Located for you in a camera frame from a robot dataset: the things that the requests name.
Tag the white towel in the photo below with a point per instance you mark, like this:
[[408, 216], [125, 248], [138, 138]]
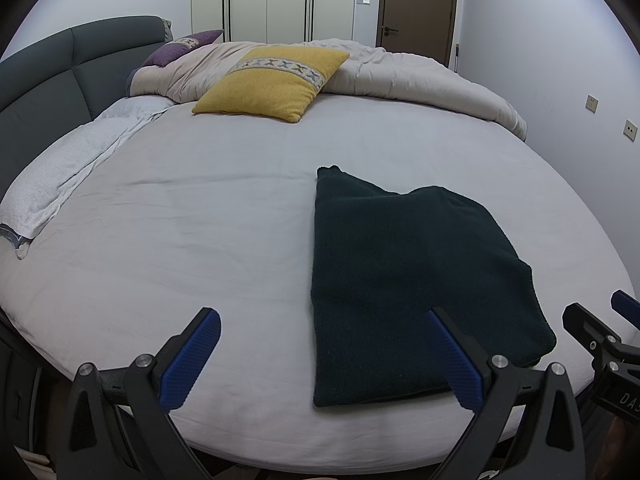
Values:
[[75, 160]]

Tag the brown door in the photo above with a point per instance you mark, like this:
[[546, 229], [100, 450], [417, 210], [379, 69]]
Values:
[[420, 5]]

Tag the white wardrobe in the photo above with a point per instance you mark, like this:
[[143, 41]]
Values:
[[280, 0]]

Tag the dark bedside cabinet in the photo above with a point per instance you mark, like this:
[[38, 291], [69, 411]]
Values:
[[25, 410]]

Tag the beige wall outlet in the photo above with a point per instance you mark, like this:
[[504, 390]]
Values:
[[592, 103], [630, 130]]

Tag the grey upholstered headboard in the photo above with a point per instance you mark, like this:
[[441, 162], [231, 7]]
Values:
[[45, 80]]

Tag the bed with light grey sheet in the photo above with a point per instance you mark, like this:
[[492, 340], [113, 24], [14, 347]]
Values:
[[200, 235]]

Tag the dark green knit sweater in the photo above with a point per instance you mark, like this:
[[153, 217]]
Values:
[[400, 270]]

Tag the purple pillow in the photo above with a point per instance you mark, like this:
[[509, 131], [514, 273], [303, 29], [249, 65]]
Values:
[[172, 52]]

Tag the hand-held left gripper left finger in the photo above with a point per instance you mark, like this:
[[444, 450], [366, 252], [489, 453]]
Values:
[[192, 355]]

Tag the beige duvet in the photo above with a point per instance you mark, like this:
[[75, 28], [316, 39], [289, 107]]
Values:
[[410, 75]]

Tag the yellow pillow with patterned band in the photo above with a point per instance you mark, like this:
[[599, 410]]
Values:
[[265, 90]]

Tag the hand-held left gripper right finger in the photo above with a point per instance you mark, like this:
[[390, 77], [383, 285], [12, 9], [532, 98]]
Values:
[[457, 360]]

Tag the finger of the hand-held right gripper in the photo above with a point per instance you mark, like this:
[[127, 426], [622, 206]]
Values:
[[627, 305], [585, 325]]

